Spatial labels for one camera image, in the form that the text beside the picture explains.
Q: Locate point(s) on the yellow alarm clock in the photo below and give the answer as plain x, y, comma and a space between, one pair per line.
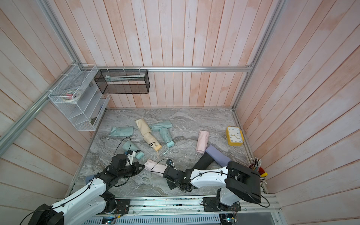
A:
234, 136

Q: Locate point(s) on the white wire shelf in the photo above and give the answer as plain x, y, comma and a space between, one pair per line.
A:
84, 114

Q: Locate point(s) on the beige umbrella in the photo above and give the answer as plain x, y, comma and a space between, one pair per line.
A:
152, 141

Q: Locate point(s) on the blue phone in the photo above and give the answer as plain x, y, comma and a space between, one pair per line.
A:
89, 178

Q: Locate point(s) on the black mesh basket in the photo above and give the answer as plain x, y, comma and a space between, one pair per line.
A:
123, 81

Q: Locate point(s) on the black umbrella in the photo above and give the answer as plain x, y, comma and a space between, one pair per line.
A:
204, 162

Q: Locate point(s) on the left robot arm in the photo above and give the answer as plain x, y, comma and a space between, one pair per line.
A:
92, 199

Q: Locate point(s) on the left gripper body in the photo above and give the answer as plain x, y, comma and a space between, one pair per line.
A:
129, 170

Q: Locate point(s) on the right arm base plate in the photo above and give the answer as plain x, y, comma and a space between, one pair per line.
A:
213, 204

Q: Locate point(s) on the mint green umbrella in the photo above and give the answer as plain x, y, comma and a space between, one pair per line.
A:
165, 135
131, 149

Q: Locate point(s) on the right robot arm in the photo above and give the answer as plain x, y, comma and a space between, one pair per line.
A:
235, 181

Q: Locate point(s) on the pink umbrella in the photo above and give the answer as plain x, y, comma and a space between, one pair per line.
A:
202, 141
155, 167

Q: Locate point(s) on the lavender umbrella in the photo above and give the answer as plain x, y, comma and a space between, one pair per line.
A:
218, 156

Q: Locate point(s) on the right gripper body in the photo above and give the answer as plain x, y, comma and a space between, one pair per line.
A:
172, 185

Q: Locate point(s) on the mint green sleeve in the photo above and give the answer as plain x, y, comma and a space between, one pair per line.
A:
121, 132
160, 125

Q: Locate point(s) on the red pen holder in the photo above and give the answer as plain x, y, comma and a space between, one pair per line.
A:
255, 165

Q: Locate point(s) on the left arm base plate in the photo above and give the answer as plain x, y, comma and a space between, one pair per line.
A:
121, 206

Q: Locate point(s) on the tape roll on shelf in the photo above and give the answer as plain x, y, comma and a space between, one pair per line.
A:
71, 96

